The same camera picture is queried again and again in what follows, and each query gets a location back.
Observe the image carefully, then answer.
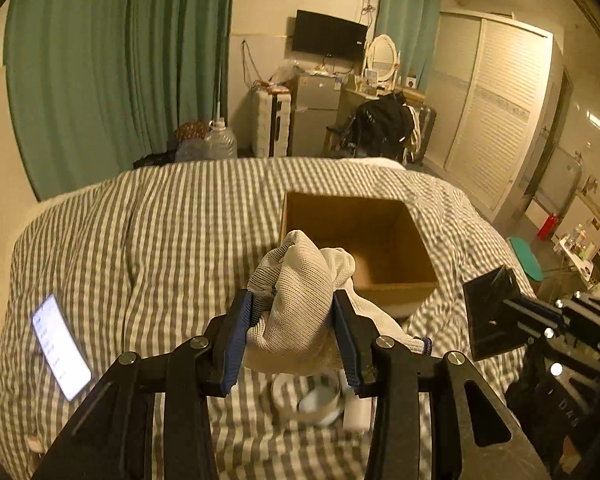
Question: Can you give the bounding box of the cluttered side shelf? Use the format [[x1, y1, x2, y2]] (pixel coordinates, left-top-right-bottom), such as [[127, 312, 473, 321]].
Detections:
[[552, 192, 600, 285]]

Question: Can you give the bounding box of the lit smartphone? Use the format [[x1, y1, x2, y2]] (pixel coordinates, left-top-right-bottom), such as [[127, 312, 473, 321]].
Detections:
[[32, 295, 92, 401]]

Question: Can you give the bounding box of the white louvered wardrobe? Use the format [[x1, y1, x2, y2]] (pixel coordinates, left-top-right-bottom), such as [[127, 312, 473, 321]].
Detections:
[[425, 11, 562, 220]]

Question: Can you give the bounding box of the green topped stool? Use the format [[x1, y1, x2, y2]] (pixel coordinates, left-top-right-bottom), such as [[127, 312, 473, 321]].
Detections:
[[507, 237, 544, 282]]

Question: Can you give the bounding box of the white tape roll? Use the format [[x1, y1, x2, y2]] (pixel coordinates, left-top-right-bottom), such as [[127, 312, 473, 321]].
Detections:
[[271, 374, 343, 427]]

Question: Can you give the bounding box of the large green curtain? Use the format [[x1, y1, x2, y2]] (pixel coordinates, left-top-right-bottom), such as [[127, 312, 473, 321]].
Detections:
[[4, 0, 232, 200]]

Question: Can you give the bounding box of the clear water jug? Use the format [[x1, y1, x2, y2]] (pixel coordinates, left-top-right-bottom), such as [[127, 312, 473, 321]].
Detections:
[[204, 118, 237, 160]]

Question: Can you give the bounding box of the narrow green curtain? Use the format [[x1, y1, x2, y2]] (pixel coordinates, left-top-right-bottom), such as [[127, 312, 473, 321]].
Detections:
[[376, 0, 441, 91]]

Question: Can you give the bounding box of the white suitcase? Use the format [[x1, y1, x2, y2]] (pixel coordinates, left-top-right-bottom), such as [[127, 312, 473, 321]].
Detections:
[[251, 84, 291, 157]]

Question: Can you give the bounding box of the silver small fridge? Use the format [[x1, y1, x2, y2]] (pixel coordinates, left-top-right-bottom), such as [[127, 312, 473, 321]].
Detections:
[[288, 74, 341, 157]]

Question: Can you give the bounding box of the grey white checked duvet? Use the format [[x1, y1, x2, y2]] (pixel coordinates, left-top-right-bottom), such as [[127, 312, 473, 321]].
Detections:
[[0, 158, 518, 479]]

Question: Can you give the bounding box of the white knitted cloth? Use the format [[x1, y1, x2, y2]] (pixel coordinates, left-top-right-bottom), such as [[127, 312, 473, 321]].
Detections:
[[244, 230, 429, 376]]

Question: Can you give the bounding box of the dark hard suitcase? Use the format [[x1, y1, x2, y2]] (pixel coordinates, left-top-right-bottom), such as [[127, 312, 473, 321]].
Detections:
[[410, 104, 437, 165]]

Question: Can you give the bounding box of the brown cardboard box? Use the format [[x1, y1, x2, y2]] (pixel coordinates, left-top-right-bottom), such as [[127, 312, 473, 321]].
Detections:
[[280, 192, 438, 318]]

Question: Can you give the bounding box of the red fire extinguisher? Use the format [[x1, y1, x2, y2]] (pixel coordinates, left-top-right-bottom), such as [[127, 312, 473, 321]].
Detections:
[[536, 214, 559, 240]]

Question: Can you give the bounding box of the black wall television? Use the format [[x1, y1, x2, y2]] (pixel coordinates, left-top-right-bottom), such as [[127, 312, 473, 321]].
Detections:
[[291, 10, 367, 63]]

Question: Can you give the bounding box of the oval white vanity mirror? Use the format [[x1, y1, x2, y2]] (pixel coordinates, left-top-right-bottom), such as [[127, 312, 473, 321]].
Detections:
[[363, 34, 399, 84]]

